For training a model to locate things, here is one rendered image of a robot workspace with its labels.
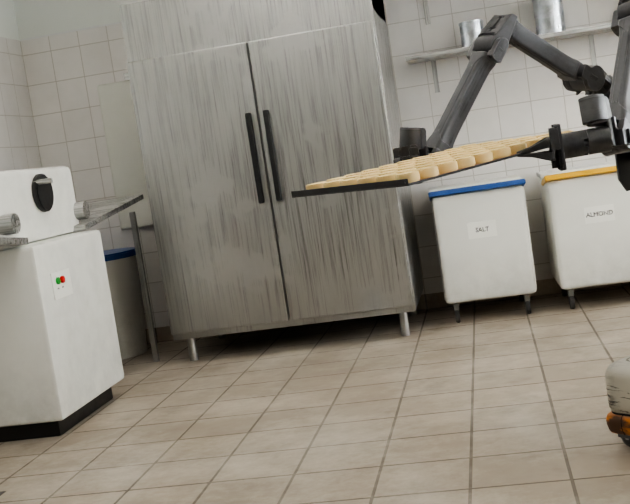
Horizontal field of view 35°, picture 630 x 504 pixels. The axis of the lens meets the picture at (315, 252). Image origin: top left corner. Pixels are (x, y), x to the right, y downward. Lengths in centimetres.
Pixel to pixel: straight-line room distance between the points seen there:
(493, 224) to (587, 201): 52
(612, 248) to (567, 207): 33
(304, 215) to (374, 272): 49
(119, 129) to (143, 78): 101
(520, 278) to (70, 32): 330
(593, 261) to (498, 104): 122
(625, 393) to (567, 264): 255
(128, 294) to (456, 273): 204
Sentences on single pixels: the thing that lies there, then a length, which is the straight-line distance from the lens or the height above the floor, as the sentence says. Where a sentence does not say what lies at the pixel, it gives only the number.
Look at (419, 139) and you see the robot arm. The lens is 274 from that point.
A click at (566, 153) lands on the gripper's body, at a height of 98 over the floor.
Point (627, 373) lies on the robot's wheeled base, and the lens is 329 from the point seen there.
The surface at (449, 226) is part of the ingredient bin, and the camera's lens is 575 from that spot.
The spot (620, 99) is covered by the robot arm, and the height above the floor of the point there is 108.
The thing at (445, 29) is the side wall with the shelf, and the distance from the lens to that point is 642.
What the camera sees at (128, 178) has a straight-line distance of 672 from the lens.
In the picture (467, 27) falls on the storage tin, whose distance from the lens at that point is 619.
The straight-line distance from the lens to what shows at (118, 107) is 673.
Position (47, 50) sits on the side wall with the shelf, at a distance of 700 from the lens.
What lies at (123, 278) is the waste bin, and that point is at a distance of 637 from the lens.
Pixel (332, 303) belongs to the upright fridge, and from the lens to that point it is 561.
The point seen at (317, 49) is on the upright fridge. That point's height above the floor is 163.
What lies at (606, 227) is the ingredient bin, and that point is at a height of 44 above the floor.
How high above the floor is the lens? 105
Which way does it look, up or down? 5 degrees down
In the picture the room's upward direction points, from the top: 9 degrees counter-clockwise
